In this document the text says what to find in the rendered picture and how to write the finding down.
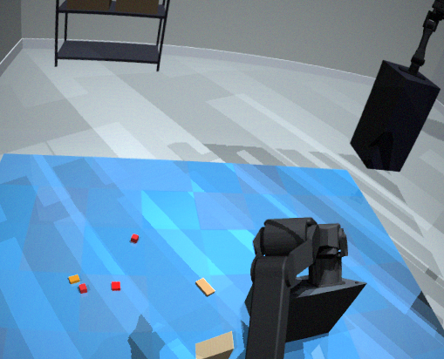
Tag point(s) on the tan triangular block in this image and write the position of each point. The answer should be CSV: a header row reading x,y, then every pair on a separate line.
x,y
218,347

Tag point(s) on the tan rectangular block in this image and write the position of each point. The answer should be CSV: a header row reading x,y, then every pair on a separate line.
x,y
204,287

